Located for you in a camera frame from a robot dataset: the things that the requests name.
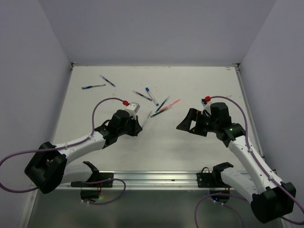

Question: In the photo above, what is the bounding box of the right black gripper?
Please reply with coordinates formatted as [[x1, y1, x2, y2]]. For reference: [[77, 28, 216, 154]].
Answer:
[[176, 107, 219, 136]]

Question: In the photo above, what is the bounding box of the grey clear pen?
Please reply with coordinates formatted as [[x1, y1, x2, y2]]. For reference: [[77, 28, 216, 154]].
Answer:
[[142, 111, 152, 128]]

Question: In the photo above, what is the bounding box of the blue clear gel pen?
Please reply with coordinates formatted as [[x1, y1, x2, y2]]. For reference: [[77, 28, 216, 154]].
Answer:
[[99, 74, 116, 87]]

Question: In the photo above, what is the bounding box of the dark blue grip pen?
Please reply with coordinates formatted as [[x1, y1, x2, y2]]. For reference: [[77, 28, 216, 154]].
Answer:
[[81, 84, 106, 90]]

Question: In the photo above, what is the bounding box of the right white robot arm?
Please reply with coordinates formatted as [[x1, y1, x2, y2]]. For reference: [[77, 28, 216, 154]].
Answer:
[[176, 102, 296, 223]]

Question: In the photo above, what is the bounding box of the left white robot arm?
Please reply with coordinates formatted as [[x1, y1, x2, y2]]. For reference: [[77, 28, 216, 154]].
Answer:
[[24, 103, 142, 194]]

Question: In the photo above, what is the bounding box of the orange gel pen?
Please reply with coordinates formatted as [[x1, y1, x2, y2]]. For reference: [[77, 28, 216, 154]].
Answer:
[[164, 99, 180, 109]]

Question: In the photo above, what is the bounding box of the teal dark gel pen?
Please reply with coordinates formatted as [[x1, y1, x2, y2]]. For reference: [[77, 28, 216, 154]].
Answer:
[[150, 106, 171, 118]]

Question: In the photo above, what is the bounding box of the blue pen under orange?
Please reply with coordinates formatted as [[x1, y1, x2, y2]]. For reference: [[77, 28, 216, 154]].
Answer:
[[155, 96, 170, 113]]

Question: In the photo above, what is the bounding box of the blue cap marker pen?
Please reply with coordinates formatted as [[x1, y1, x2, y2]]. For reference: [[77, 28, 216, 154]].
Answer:
[[145, 87, 159, 106]]

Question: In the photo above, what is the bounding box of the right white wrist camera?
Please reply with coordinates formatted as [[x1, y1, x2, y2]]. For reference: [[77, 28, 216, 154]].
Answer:
[[201, 96, 212, 114]]

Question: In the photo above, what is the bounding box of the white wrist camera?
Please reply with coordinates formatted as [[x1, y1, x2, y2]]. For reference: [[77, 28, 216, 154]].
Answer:
[[124, 102, 140, 120], [201, 96, 212, 114]]

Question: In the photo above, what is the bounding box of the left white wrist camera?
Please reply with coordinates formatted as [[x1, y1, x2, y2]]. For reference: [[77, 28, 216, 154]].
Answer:
[[124, 102, 140, 120]]

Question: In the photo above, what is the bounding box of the aluminium front rail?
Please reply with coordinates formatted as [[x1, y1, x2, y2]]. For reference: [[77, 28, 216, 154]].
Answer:
[[29, 169, 280, 190]]

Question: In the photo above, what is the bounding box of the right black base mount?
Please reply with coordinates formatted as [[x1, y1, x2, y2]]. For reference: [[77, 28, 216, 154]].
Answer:
[[196, 162, 234, 204]]

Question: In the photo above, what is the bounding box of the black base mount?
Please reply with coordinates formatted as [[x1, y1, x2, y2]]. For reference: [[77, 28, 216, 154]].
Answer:
[[196, 162, 234, 204], [71, 161, 115, 205]]

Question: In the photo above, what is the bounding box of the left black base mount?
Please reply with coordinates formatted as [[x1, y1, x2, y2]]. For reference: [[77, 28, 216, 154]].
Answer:
[[71, 161, 115, 205]]

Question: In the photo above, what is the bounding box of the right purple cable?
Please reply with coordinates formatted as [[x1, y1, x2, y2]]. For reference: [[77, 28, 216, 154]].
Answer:
[[194, 95, 304, 228]]

